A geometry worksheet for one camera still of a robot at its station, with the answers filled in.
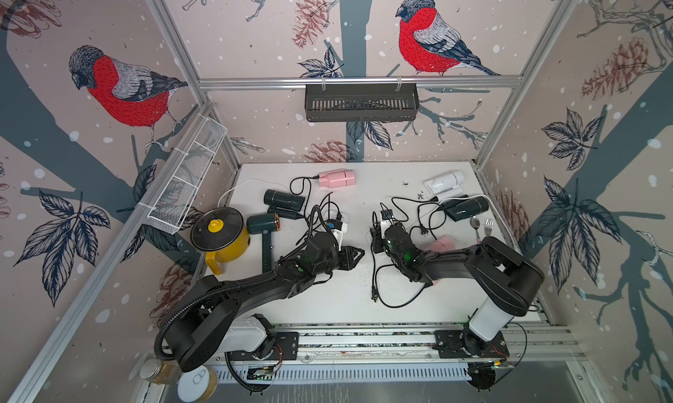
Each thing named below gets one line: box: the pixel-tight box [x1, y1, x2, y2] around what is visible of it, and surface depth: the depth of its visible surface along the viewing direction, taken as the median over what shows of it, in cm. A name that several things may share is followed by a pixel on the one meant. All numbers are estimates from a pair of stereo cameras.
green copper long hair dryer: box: [246, 212, 281, 274], surface depth 96 cm
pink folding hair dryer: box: [318, 168, 356, 189], surface depth 112 cm
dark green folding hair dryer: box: [440, 194, 489, 222], surface depth 102 cm
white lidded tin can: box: [177, 364, 219, 403], surface depth 66 cm
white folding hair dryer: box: [424, 170, 465, 196], surface depth 109 cm
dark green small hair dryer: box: [263, 189, 305, 220], surface depth 105 cm
